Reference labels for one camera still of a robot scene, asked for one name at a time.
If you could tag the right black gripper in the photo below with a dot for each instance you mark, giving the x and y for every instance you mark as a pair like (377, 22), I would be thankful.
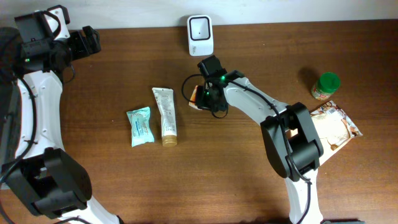
(203, 100)

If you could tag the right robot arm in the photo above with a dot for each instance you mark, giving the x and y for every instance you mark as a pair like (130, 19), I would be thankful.
(292, 144)

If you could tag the small orange white box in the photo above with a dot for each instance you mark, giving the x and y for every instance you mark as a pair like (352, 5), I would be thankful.
(194, 98)

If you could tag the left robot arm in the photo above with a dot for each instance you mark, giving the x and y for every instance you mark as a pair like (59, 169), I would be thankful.
(34, 164)

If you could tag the green round item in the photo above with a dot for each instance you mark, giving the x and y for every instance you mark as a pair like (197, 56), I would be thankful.
(326, 86)

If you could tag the beige brown snack bag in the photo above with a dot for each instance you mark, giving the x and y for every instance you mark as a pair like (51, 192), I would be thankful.
(334, 127)

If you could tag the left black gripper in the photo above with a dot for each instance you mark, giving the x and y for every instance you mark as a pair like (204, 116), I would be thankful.
(82, 50)

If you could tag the white cream tube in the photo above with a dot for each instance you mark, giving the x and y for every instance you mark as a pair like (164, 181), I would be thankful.
(165, 101)

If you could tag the white barcode scanner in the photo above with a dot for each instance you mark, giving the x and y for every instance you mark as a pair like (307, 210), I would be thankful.
(200, 35)

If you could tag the grey plastic mesh basket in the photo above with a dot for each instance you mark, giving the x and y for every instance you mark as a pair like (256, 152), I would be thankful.
(10, 100)

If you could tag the teal wipes packet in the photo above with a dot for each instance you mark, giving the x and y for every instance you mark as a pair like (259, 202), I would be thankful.
(140, 129)

